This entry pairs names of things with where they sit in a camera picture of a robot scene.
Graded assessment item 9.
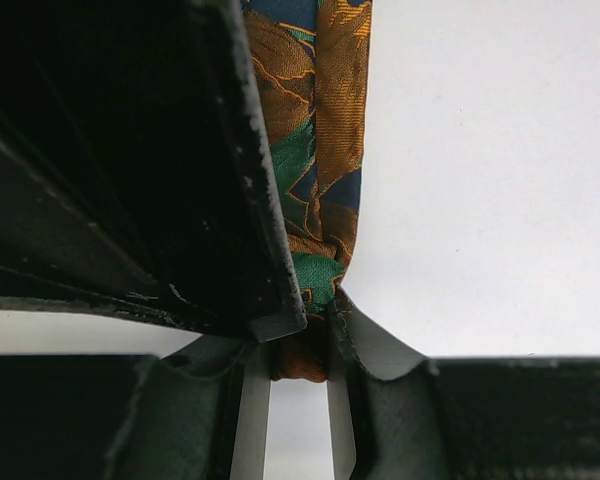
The orange green patterned tie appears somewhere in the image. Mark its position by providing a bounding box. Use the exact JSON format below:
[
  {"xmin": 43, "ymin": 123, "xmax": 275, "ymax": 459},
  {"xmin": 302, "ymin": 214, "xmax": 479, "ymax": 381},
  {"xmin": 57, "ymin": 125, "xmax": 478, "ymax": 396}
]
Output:
[{"xmin": 241, "ymin": 0, "xmax": 372, "ymax": 383}]

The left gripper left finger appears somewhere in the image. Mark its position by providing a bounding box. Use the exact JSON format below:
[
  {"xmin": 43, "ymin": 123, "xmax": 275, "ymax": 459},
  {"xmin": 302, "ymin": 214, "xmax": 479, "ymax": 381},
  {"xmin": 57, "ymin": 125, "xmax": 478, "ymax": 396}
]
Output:
[{"xmin": 0, "ymin": 336, "xmax": 270, "ymax": 479}]

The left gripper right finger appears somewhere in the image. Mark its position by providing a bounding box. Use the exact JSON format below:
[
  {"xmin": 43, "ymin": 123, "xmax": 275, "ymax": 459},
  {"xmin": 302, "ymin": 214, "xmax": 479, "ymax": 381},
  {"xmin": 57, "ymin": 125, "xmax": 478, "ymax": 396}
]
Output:
[{"xmin": 327, "ymin": 292, "xmax": 600, "ymax": 480}]

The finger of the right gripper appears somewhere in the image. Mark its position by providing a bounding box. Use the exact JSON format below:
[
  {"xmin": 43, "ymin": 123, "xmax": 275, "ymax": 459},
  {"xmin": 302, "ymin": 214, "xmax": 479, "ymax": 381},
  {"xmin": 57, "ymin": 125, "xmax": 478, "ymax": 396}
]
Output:
[{"xmin": 0, "ymin": 1, "xmax": 307, "ymax": 343}]

